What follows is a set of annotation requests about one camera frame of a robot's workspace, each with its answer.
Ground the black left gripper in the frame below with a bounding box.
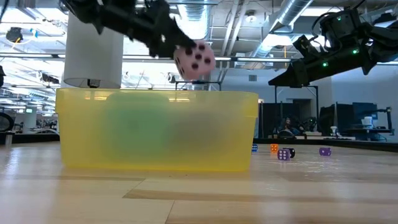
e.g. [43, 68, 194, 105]
[136, 0, 197, 59]

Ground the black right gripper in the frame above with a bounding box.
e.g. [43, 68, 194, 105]
[268, 34, 332, 88]

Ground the large pink foam die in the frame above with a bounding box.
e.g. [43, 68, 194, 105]
[173, 39, 216, 82]

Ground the large teal foam die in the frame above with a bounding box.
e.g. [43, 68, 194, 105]
[102, 92, 171, 158]

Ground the large lavender foam die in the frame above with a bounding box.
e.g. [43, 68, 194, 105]
[167, 113, 226, 155]

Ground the person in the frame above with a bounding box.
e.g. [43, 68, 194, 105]
[278, 117, 301, 138]

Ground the black computer monitor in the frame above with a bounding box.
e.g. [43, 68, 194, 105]
[353, 101, 379, 121]
[320, 102, 354, 131]

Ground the white plastic cup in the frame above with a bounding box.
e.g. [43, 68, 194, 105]
[63, 12, 125, 89]

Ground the yellow translucent plastic bin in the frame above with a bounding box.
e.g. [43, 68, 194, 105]
[55, 87, 259, 172]

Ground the black rig frame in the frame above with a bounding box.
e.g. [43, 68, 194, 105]
[274, 84, 320, 138]
[175, 80, 223, 91]

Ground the silver ceiling duct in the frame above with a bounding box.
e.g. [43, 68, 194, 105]
[248, 0, 314, 60]

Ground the black ceiling camera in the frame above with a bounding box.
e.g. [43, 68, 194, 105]
[6, 27, 25, 43]

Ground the black round ring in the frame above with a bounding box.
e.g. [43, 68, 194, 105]
[0, 112, 15, 132]

